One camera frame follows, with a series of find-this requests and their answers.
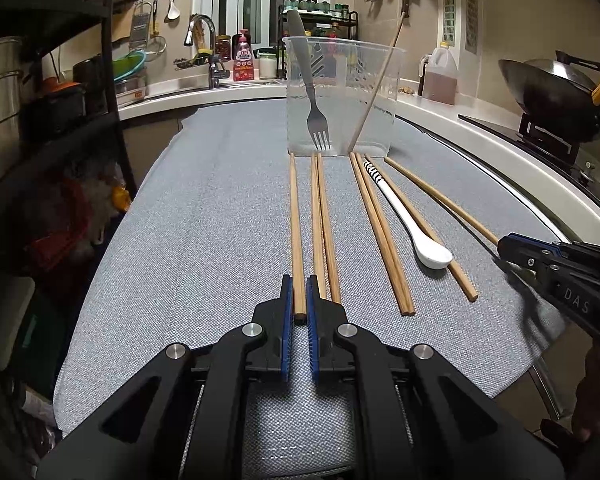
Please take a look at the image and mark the wooden chopstick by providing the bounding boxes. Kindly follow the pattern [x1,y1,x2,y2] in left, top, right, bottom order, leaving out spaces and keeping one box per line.
[364,154,479,302]
[356,153,416,317]
[289,153,307,323]
[347,12,408,153]
[349,152,406,317]
[310,153,327,301]
[316,153,342,306]
[384,156,501,247]

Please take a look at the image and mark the row of sauce bottles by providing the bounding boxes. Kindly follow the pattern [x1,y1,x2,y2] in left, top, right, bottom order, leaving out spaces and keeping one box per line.
[279,22,356,78]

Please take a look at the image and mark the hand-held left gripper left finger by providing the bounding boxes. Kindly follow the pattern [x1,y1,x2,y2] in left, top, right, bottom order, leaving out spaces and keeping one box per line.
[34,275,295,480]

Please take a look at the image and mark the stacked colourful bowls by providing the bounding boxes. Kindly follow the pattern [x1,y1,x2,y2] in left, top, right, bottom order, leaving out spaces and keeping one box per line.
[113,52,143,80]

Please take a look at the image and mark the hanging wooden board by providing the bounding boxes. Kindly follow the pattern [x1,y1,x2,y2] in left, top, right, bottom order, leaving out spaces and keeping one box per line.
[112,7,133,43]

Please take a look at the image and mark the clear plastic container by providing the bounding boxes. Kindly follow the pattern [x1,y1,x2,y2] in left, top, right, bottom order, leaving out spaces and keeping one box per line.
[282,35,407,157]

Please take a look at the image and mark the black shelf rack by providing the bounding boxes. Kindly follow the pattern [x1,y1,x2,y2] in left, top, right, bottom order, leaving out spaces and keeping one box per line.
[0,0,138,281]

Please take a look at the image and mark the large steel pot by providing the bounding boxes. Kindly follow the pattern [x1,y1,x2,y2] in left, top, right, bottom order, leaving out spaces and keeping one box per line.
[0,37,23,191]

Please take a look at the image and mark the sink brush caddy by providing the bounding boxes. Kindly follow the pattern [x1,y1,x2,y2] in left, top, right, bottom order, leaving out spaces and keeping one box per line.
[175,50,216,68]

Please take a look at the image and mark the black appliance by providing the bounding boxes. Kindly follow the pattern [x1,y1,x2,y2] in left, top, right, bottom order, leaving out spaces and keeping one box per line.
[72,55,115,117]

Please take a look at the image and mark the steel sink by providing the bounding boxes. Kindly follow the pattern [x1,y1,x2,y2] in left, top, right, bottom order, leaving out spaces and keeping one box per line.
[145,77,281,101]

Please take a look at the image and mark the black pot with orange lid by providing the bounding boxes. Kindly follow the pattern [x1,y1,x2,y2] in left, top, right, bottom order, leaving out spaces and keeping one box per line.
[22,77,86,136]

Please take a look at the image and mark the chrome faucet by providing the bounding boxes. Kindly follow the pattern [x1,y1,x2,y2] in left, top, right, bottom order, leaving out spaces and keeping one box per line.
[184,14,231,89]

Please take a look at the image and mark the black spice rack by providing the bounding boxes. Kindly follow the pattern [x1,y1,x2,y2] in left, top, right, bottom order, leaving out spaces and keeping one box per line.
[278,4,359,81]

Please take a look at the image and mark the grey fabric mat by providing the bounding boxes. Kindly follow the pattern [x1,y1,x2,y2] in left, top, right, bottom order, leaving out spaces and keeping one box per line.
[52,99,568,480]

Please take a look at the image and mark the grey wall vent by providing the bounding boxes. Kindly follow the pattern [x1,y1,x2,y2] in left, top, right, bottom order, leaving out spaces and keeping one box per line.
[465,0,479,54]
[442,0,456,43]

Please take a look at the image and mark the black wok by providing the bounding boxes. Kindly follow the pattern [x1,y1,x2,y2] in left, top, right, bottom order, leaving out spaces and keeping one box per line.
[498,50,600,143]

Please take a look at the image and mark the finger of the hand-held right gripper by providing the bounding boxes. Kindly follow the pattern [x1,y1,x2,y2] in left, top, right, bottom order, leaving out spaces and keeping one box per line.
[509,232,576,253]
[497,236,561,275]

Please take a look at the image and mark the row of spice jars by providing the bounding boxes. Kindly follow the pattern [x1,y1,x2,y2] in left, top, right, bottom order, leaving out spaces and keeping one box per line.
[284,0,351,17]

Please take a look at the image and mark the colourful plastic bags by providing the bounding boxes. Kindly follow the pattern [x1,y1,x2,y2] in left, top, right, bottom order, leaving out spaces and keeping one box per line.
[27,160,133,281]

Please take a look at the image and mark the metal grater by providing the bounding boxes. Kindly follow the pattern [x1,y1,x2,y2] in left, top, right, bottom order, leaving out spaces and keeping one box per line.
[130,1,152,43]

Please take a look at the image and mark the steel basin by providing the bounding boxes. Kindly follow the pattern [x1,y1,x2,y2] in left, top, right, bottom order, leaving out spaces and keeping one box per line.
[114,74,148,98]

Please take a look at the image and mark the red detergent bottle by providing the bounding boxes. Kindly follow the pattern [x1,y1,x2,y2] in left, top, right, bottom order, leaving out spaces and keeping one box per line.
[232,29,256,82]

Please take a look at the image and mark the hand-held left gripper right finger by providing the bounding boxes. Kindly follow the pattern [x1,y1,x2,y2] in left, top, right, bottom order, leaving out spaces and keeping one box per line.
[306,275,566,480]

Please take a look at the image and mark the black gas stove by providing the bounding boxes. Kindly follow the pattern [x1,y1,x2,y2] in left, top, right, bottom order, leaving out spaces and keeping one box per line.
[457,112,600,221]

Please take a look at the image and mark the white spoon with striped handle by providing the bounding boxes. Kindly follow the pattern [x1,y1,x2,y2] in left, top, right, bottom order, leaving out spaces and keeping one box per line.
[362,160,453,267]

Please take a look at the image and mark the cooking oil jug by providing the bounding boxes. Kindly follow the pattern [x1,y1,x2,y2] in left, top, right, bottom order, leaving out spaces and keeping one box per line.
[418,42,458,106]

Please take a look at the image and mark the metal fork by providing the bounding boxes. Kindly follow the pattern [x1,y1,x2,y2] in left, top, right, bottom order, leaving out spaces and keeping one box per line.
[286,9,332,152]

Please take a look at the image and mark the person's right hand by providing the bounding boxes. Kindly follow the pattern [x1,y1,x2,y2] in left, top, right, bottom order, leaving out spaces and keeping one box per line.
[541,346,600,445]

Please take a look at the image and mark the blue basin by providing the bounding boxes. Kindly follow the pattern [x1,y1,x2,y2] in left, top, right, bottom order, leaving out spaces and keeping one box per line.
[129,50,148,82]

